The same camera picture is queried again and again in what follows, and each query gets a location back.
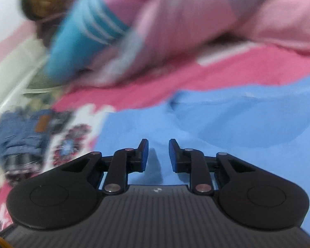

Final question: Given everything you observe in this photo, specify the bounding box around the light blue t-shirt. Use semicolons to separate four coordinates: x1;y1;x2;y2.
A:
95;76;310;234

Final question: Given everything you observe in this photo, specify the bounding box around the pile of jeans and plaid clothes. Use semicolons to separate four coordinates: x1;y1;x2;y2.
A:
0;109;73;186

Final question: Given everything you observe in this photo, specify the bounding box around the pink floral bed blanket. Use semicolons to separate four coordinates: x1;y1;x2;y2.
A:
0;42;310;234

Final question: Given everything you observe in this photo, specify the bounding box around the green patterned pillow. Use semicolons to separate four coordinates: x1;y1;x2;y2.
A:
23;70;63;94

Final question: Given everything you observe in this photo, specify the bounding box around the teal pink striped pillow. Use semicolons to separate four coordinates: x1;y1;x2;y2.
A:
44;0;156;83

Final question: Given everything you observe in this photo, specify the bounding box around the pink grey quilt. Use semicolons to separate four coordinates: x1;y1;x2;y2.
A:
75;0;310;87

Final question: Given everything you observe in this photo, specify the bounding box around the white pink bed headboard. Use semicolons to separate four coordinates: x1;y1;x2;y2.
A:
0;21;46;114

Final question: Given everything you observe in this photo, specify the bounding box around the person in maroon jacket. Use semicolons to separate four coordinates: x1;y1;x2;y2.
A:
20;0;75;48

